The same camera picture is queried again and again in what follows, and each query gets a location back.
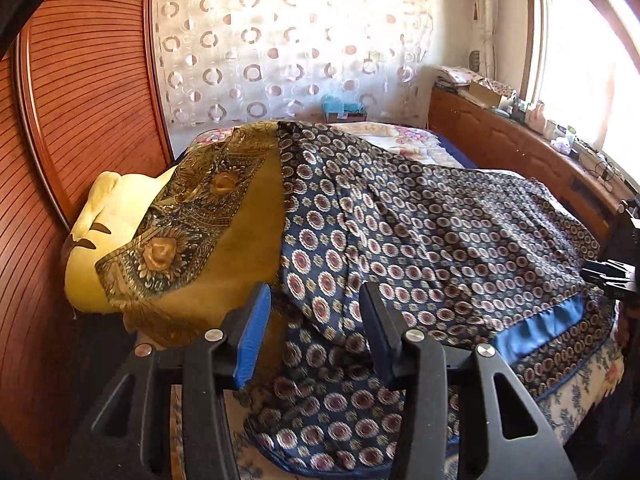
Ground yellow plush toy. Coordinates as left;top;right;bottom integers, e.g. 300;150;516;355
62;165;178;313

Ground person's right hand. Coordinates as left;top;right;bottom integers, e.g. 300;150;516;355
616;301;640;352

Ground wooden slatted wardrobe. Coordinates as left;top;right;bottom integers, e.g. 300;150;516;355
0;0;176;461

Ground black charger cable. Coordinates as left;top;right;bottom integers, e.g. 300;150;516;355
595;157;621;182

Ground blue floral bed sheet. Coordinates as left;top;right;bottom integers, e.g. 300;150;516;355
167;337;632;480

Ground white window curtain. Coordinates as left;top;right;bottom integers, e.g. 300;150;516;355
465;0;496;71

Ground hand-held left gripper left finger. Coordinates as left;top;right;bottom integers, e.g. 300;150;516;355
90;282;273;480

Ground folded floral cloth pile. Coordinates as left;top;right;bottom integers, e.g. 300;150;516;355
434;64;486;91

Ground wooden sideboard cabinet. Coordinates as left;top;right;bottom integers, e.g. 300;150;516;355
429;85;636;256

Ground wooden framed window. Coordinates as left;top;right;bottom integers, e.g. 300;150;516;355
522;0;640;181

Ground cardboard box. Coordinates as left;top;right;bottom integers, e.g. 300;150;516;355
467;80;516;108

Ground sheer ring-patterned curtain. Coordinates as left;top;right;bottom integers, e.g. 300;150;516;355
150;0;436;128

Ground dark blue mattress cover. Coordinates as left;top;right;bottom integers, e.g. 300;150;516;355
430;129;481;168

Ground mustard patterned garment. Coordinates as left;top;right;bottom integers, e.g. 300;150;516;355
95;121;288;348

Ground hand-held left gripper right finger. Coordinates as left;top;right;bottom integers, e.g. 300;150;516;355
359;282;576;480

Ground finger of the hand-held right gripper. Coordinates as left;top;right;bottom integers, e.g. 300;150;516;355
581;259;633;293

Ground pink floral quilt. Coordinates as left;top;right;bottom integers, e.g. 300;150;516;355
195;122;466;171

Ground navy circle-patterned shirt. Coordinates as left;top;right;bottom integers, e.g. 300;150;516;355
242;120;618;478

